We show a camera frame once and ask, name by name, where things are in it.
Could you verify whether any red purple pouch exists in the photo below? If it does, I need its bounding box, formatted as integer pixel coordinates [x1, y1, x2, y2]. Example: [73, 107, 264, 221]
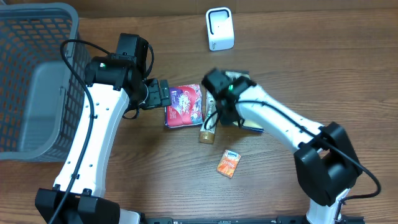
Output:
[165, 84, 203, 128]

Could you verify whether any grey plastic basket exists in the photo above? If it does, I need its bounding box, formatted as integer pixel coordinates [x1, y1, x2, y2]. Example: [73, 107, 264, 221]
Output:
[1, 3, 90, 162]

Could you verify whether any white tube gold cap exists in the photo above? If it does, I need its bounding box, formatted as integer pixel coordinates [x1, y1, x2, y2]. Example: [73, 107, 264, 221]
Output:
[199, 91, 217, 144]

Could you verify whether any small orange juice carton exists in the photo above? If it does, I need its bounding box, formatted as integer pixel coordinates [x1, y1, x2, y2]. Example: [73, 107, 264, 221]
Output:
[216, 150, 241, 179]

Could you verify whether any yellow snack bag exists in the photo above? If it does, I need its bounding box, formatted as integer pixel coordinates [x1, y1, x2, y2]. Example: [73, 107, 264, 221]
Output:
[224, 70, 264, 133]

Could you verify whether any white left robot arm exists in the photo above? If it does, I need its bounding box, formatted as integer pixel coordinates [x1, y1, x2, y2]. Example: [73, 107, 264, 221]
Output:
[35, 33, 171, 223]

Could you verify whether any white barcode scanner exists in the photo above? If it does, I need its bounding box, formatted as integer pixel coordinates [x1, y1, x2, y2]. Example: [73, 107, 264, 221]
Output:
[205, 7, 234, 52]

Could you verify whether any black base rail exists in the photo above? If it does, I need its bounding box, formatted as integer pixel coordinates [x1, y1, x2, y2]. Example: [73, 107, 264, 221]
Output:
[139, 215, 365, 224]

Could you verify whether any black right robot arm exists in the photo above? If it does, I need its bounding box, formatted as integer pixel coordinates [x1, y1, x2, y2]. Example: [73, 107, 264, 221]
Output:
[201, 68, 364, 223]

